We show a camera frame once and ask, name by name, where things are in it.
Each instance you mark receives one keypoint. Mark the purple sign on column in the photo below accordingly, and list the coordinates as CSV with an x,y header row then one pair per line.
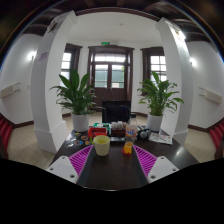
x,y
42,57

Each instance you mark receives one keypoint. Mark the glowing column lamp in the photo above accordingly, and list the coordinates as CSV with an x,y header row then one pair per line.
x,y
181,35

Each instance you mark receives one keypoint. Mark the glowing wall lamp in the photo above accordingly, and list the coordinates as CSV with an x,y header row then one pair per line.
x,y
32,55

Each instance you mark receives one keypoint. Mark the red plastic box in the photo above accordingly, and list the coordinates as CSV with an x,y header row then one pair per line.
x,y
96,130

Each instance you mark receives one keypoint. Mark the dark brown framed window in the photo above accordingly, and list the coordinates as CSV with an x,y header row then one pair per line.
x,y
66,63
156,65

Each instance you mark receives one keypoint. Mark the red carpeted staircase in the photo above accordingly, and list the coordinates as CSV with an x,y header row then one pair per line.
x,y
5,130
217,133

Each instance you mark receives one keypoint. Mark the box of white sachets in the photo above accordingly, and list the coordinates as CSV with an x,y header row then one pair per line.
x,y
118,125

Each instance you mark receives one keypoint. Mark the white printed leaflet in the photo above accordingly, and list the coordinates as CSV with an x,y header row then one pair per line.
x,y
161,138

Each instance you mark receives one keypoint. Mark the grey round ball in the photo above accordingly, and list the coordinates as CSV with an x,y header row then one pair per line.
x,y
149,131
143,134

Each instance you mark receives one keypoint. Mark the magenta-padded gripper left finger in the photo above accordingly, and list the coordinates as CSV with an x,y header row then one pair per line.
x,y
63,168

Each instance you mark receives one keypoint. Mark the clear orange-label drink bottle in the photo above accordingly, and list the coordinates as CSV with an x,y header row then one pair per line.
x,y
131,131

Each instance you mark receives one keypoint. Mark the white wall radiator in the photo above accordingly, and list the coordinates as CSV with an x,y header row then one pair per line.
x,y
9,90
211,96

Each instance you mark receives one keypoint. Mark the leafy plant in white pot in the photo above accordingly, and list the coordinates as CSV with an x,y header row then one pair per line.
x,y
160,96
76,96

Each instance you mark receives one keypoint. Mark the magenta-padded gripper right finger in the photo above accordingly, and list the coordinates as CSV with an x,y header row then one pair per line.
x,y
163,168

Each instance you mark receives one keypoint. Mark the dark brown double door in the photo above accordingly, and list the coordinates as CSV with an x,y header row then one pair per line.
x,y
110,71

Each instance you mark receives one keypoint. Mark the green flat box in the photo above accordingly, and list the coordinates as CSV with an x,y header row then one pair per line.
x,y
100,125

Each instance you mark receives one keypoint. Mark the green exit sign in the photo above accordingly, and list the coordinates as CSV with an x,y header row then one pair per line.
x,y
105,43

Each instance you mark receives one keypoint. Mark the black chair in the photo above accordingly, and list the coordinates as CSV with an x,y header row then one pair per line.
x,y
115,111

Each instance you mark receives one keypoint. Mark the pale yellow-green cup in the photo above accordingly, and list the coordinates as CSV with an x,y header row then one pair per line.
x,y
101,146

